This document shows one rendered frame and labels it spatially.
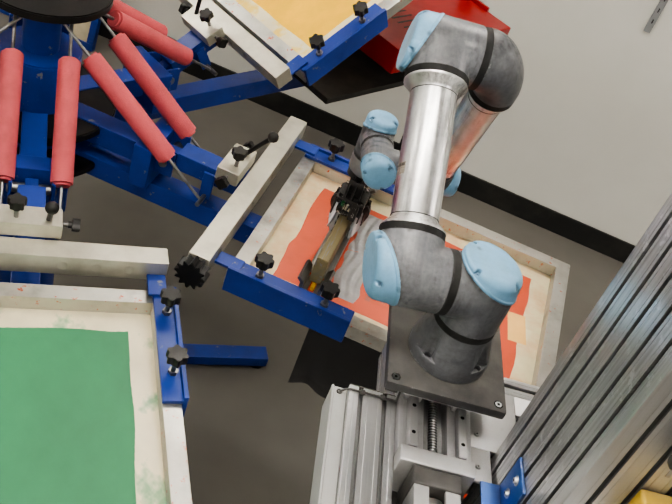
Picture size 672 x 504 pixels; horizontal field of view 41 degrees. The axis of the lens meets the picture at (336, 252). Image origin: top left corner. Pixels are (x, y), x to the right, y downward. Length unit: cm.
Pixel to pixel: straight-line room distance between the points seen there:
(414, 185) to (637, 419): 55
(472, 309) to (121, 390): 71
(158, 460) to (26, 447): 23
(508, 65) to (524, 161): 269
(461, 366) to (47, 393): 78
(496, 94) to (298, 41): 107
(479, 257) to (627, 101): 271
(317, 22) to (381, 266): 135
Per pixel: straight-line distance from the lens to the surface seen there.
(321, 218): 235
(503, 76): 167
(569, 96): 418
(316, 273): 209
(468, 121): 180
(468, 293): 151
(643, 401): 123
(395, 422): 163
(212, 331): 329
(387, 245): 148
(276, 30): 271
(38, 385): 181
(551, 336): 228
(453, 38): 164
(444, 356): 160
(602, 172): 434
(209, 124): 429
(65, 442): 174
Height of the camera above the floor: 237
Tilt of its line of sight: 39 degrees down
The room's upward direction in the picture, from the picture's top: 22 degrees clockwise
